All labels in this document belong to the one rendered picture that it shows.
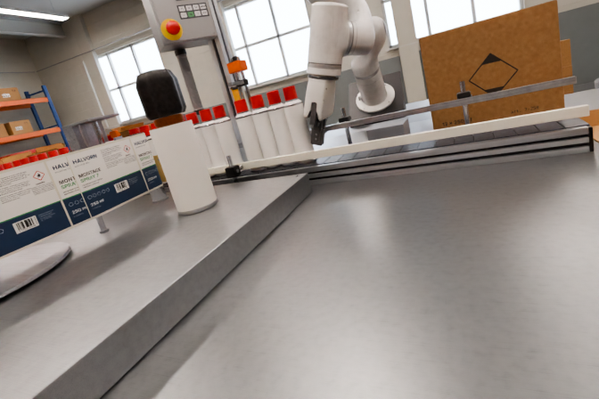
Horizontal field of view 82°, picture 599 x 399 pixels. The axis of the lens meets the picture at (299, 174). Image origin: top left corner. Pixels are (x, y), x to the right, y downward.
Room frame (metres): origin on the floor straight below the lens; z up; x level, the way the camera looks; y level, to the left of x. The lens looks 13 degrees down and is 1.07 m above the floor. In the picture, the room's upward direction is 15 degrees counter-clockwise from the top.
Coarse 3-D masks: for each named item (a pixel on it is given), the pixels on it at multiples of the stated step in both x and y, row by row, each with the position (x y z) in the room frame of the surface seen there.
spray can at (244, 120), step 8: (240, 104) 0.98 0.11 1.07; (240, 112) 0.98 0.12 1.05; (248, 112) 0.98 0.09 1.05; (240, 120) 0.97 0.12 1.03; (248, 120) 0.97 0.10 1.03; (240, 128) 0.97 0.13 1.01; (248, 128) 0.97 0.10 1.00; (248, 136) 0.97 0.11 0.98; (256, 136) 0.97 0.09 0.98; (248, 144) 0.97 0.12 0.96; (256, 144) 0.97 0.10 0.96; (248, 152) 0.97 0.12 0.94; (256, 152) 0.97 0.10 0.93; (248, 160) 0.98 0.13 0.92; (256, 168) 0.97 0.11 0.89; (264, 168) 0.97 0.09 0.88
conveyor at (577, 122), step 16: (512, 128) 0.72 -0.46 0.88; (528, 128) 0.68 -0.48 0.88; (544, 128) 0.65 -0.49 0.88; (560, 128) 0.63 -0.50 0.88; (416, 144) 0.80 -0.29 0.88; (432, 144) 0.76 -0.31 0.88; (448, 144) 0.72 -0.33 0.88; (320, 160) 0.90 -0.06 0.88; (336, 160) 0.85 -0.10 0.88; (224, 176) 1.02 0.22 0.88
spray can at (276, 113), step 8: (272, 96) 0.93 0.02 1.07; (272, 104) 0.94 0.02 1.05; (280, 104) 0.93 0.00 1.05; (272, 112) 0.93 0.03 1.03; (280, 112) 0.92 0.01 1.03; (272, 120) 0.93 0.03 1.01; (280, 120) 0.92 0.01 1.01; (272, 128) 0.95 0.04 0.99; (280, 128) 0.92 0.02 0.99; (288, 128) 0.93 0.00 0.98; (280, 136) 0.92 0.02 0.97; (288, 136) 0.93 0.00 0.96; (280, 144) 0.93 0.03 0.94; (288, 144) 0.92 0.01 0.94; (280, 152) 0.93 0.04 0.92; (288, 152) 0.92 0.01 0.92
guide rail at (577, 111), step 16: (544, 112) 0.64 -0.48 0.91; (560, 112) 0.63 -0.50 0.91; (576, 112) 0.62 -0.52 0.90; (448, 128) 0.72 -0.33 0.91; (464, 128) 0.70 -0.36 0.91; (480, 128) 0.69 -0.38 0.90; (496, 128) 0.68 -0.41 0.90; (352, 144) 0.82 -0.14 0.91; (368, 144) 0.80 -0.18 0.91; (384, 144) 0.78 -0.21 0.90; (400, 144) 0.77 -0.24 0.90; (256, 160) 0.95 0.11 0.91; (272, 160) 0.92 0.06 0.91; (288, 160) 0.90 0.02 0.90
